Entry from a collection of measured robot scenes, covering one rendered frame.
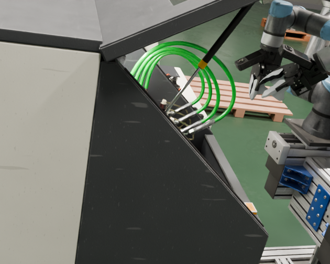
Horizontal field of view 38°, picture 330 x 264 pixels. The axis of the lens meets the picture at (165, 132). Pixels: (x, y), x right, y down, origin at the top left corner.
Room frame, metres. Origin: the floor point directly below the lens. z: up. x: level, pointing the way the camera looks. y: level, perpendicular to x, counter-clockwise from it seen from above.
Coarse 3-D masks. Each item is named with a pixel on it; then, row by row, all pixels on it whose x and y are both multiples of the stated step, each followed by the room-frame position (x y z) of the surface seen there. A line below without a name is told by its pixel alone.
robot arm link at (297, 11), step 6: (294, 6) 1.75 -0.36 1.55; (300, 6) 1.77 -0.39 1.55; (294, 12) 1.70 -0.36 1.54; (300, 12) 1.71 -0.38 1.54; (306, 12) 1.71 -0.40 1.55; (312, 12) 1.71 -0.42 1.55; (294, 18) 1.69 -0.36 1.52; (300, 18) 1.70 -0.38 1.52; (306, 18) 1.69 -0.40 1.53; (294, 24) 1.71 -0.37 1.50; (300, 24) 1.69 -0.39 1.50; (300, 30) 1.71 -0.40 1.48
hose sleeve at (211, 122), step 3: (210, 120) 1.51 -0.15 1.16; (213, 120) 1.50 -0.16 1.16; (204, 123) 1.50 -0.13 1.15; (207, 123) 1.50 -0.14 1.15; (210, 123) 1.50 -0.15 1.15; (213, 123) 1.50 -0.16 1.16; (198, 126) 1.50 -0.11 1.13; (201, 126) 1.49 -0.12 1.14; (204, 126) 1.49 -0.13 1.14; (207, 126) 1.50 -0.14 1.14; (195, 129) 1.49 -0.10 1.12; (198, 129) 1.49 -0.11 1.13; (201, 129) 1.49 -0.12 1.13; (195, 132) 1.49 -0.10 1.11
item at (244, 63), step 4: (256, 52) 1.67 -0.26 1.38; (260, 52) 1.66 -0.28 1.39; (264, 52) 1.65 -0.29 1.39; (248, 56) 1.66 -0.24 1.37; (252, 56) 1.65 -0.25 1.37; (256, 56) 1.64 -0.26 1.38; (260, 56) 1.64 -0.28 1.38; (264, 56) 1.65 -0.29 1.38; (240, 60) 1.64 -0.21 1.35; (244, 60) 1.64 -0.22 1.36; (248, 60) 1.63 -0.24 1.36; (252, 60) 1.63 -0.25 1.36; (256, 60) 1.64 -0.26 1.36; (260, 60) 1.64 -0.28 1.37; (236, 64) 1.64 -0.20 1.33; (240, 64) 1.62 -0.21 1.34; (244, 64) 1.62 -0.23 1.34; (248, 64) 1.63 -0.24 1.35; (252, 64) 1.63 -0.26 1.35; (240, 68) 1.62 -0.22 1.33; (244, 68) 1.62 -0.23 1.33
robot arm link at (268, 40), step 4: (264, 32) 1.66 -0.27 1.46; (264, 36) 1.66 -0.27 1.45; (268, 36) 1.65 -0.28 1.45; (272, 36) 1.64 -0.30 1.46; (276, 36) 1.71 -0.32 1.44; (264, 40) 1.65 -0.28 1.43; (268, 40) 1.64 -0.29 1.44; (272, 40) 1.64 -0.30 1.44; (276, 40) 1.64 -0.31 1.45; (280, 40) 1.65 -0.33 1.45; (264, 44) 1.65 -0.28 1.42; (268, 44) 1.64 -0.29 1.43; (272, 44) 1.64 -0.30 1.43; (276, 44) 1.64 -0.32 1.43; (280, 44) 1.65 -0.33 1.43; (276, 48) 1.65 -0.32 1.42
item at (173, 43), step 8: (152, 48) 1.44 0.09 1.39; (160, 48) 1.45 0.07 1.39; (200, 48) 1.48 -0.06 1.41; (144, 56) 1.43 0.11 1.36; (136, 64) 1.43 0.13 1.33; (224, 64) 1.51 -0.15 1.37; (232, 80) 1.51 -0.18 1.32; (232, 88) 1.51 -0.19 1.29; (232, 96) 1.52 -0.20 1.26; (232, 104) 1.52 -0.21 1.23; (224, 112) 1.52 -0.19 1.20; (216, 120) 1.50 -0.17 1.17
